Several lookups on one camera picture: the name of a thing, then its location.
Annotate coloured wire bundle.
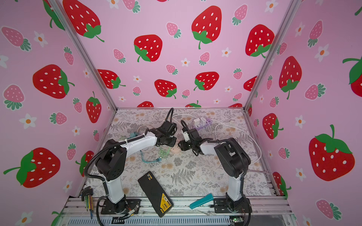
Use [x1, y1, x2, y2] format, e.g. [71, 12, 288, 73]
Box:
[81, 186, 94, 219]

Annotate black rectangular device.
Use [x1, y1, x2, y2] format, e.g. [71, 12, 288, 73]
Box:
[138, 171, 174, 218]

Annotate teal plug adapter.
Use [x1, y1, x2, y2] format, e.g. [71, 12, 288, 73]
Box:
[129, 132, 138, 139]

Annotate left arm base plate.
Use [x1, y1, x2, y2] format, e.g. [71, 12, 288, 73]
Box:
[101, 198, 141, 215]

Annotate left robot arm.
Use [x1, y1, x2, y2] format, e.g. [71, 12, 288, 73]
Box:
[84, 121, 177, 204]

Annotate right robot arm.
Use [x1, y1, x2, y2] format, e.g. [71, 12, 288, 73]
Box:
[178, 128, 252, 213]

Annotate round pink power socket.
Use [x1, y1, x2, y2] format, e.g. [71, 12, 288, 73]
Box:
[170, 147, 181, 154]

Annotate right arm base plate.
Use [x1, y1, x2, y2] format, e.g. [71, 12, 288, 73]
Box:
[213, 197, 253, 214]

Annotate aluminium front rail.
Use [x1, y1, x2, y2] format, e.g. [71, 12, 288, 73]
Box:
[60, 196, 296, 226]

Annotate teal plastic tool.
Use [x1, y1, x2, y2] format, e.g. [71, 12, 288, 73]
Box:
[189, 194, 214, 210]

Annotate purple power strip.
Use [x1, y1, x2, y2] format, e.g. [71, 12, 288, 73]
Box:
[193, 118, 213, 131]

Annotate white charger plug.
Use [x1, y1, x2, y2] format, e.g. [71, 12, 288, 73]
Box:
[193, 117, 207, 127]

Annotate white cable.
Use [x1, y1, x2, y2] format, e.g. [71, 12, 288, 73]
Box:
[171, 113, 262, 164]

